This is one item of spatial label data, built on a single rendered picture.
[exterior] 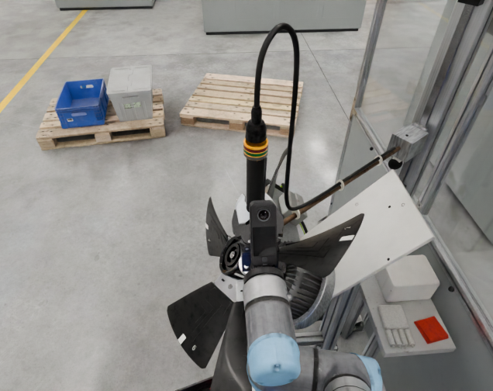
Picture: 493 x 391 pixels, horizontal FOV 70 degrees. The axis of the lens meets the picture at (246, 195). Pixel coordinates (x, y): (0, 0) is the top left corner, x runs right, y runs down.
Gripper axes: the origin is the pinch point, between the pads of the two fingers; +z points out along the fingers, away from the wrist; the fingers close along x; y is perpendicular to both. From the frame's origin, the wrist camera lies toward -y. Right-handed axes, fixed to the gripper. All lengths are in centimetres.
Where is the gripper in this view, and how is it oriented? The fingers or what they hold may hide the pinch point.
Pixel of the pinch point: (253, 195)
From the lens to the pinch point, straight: 73.7
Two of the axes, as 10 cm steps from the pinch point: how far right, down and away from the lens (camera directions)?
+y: 0.0, 7.2, 6.9
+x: 10.0, -0.5, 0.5
